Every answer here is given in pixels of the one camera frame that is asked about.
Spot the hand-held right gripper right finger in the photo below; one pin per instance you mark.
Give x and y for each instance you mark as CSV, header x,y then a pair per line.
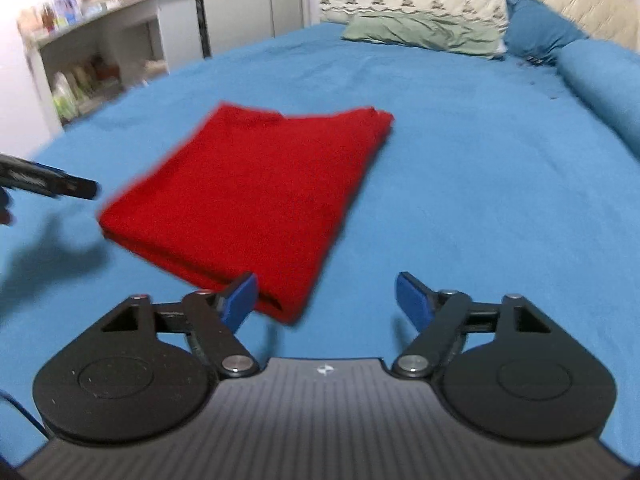
x,y
412,300

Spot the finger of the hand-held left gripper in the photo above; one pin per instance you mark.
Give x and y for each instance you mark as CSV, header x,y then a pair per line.
x,y
55,180

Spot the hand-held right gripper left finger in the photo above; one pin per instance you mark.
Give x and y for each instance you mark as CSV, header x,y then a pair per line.
x,y
240,302

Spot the red knit sweater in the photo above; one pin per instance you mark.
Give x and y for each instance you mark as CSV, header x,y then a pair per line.
x,y
250,195

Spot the bed with blue sheet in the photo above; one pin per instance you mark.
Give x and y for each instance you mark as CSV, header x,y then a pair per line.
x,y
475,185

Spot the blue photo card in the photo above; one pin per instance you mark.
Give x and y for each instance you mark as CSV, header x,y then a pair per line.
x,y
66,7

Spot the white desk with shelves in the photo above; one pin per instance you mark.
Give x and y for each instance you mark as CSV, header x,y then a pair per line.
x,y
130,15

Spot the white and grey wardrobe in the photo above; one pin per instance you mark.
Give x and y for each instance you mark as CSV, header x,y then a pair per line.
x,y
250,0

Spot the green pillow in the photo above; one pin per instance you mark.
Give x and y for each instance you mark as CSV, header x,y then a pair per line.
x,y
425,32

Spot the blue duvet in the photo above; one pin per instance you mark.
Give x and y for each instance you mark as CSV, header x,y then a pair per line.
x,y
605,85

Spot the blue pillow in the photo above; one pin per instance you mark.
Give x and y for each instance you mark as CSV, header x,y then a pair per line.
x,y
540,27

